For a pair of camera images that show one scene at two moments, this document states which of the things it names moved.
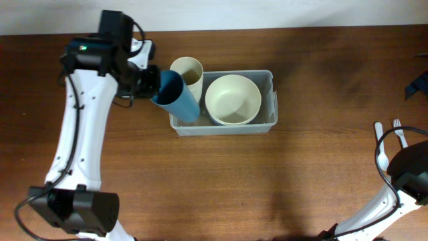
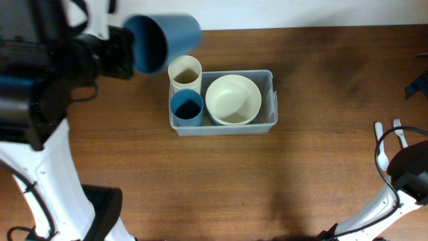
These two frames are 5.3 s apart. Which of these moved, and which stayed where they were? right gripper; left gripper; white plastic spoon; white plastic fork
Moved: left gripper
Stayed: right gripper; white plastic spoon; white plastic fork
